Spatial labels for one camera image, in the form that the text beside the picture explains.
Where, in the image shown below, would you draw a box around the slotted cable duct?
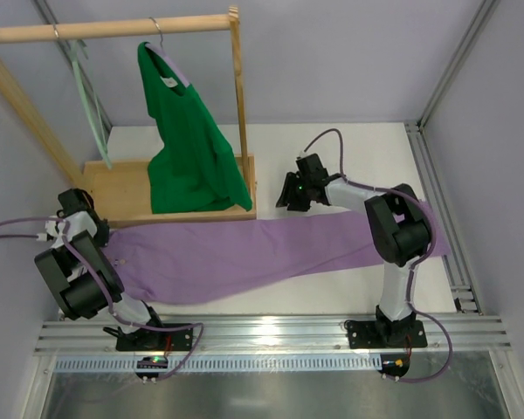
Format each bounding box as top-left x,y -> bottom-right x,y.
53,353 -> 383,374

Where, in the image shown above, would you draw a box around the aluminium frame post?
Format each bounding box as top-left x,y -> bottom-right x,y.
404,1 -> 500,316
33,0 -> 114,134

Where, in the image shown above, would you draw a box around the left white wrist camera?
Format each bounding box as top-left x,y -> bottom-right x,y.
36,220 -> 66,246

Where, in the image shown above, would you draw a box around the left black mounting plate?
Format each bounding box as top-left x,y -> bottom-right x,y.
109,327 -> 194,352

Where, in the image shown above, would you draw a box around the mint green clothes hanger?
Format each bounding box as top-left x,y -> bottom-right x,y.
67,39 -> 113,169

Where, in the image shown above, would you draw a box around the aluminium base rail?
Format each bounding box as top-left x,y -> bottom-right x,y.
33,314 -> 511,356

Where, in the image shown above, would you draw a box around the black mounting plate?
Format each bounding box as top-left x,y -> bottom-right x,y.
344,319 -> 428,349
109,327 -> 194,352

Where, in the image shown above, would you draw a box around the purple clothes hanger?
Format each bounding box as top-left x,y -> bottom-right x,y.
146,17 -> 190,87

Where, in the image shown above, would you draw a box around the wooden clothes rack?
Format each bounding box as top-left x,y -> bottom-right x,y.
0,5 -> 257,227

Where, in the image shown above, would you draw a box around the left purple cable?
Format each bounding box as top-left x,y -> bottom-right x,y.
0,216 -> 205,385

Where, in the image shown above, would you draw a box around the purple trousers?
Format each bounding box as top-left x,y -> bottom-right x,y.
103,198 -> 451,306

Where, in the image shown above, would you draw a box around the aluminium frame post left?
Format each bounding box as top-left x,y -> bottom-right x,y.
33,0 -> 114,134

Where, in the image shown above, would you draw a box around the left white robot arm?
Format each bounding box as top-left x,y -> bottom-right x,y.
34,189 -> 164,352

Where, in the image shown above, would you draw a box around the green t-shirt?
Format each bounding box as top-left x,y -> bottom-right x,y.
137,42 -> 253,214

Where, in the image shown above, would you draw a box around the aluminium frame post right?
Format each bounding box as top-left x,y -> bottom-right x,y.
404,1 -> 500,316

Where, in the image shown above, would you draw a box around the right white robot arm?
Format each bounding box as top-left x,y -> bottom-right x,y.
276,154 -> 434,348

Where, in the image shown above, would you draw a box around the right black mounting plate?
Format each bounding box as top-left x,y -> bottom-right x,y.
344,319 -> 428,349

